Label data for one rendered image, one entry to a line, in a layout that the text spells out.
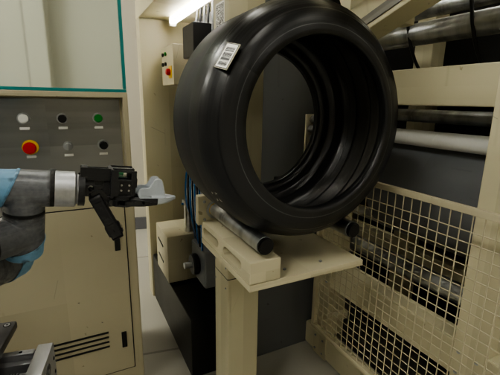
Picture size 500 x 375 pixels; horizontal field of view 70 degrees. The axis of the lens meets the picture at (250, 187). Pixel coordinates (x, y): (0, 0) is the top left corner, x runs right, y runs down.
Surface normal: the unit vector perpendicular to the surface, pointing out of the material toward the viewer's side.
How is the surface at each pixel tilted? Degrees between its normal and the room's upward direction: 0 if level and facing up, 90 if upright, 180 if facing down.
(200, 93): 77
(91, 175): 90
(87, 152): 90
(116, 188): 90
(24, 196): 98
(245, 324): 90
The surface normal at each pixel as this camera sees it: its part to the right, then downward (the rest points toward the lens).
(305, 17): 0.40, 0.04
